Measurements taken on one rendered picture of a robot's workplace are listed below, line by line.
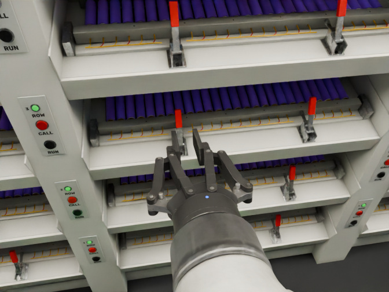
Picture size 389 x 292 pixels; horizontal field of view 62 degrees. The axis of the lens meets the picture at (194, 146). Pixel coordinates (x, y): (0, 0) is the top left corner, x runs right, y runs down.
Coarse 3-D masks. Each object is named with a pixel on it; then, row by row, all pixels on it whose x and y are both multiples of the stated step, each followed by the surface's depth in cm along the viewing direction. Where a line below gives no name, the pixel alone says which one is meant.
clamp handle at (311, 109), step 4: (312, 100) 63; (316, 100) 63; (312, 104) 63; (308, 108) 64; (312, 108) 64; (308, 112) 64; (312, 112) 64; (312, 116) 65; (308, 120) 65; (312, 120) 65; (308, 124) 65; (312, 124) 65; (308, 128) 66; (312, 128) 66
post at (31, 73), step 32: (32, 0) 41; (32, 32) 43; (0, 64) 45; (32, 64) 46; (0, 96) 48; (64, 96) 50; (64, 128) 54; (32, 160) 58; (64, 160) 59; (96, 192) 67; (64, 224) 71; (96, 224) 73; (96, 288) 92
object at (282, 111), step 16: (208, 112) 67; (224, 112) 67; (240, 112) 67; (256, 112) 67; (272, 112) 68; (288, 112) 68; (304, 112) 69; (320, 112) 70; (112, 128) 64; (128, 128) 65; (144, 128) 65; (160, 128) 66; (192, 128) 66; (224, 128) 67
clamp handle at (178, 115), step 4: (176, 112) 60; (180, 112) 60; (176, 116) 60; (180, 116) 60; (176, 120) 60; (180, 120) 61; (176, 124) 61; (180, 124) 61; (180, 128) 61; (180, 132) 62; (180, 136) 62; (180, 140) 62; (180, 144) 63
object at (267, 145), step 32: (352, 96) 74; (96, 128) 63; (288, 128) 69; (320, 128) 69; (352, 128) 69; (384, 128) 67; (96, 160) 62; (128, 160) 63; (192, 160) 64; (256, 160) 69
